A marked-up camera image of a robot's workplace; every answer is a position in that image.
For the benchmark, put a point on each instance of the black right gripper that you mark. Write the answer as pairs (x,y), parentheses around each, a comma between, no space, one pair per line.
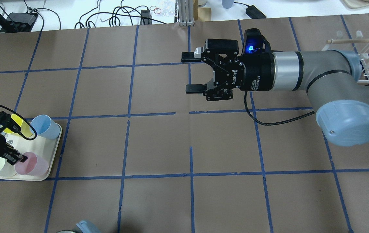
(256,72)

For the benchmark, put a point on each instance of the pink plastic cup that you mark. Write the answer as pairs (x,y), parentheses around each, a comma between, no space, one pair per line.
(35,165)

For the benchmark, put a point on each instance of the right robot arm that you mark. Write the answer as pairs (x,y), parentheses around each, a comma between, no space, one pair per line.
(329,78)

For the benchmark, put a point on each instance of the yellow plastic cup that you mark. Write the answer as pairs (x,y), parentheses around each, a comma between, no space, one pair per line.
(25,129)

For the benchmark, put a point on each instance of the light blue cup far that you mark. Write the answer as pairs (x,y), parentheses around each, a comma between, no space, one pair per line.
(45,127)

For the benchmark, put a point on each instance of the cream plastic tray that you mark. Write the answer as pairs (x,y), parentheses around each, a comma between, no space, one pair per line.
(43,147)

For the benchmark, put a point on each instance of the wooden mug stand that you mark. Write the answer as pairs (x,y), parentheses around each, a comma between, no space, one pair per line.
(201,13)

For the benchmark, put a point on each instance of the black power adapter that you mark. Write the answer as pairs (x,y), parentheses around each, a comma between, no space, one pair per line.
(254,13)

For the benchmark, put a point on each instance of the aluminium frame post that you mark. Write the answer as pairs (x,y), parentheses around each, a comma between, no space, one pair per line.
(185,12)

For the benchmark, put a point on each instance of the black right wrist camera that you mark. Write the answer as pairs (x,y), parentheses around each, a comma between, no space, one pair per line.
(255,42)

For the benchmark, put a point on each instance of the black camera stand base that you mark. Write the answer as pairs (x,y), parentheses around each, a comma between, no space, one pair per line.
(18,22)

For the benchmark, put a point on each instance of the white wire cup rack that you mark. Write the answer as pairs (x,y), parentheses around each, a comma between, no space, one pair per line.
(358,44)

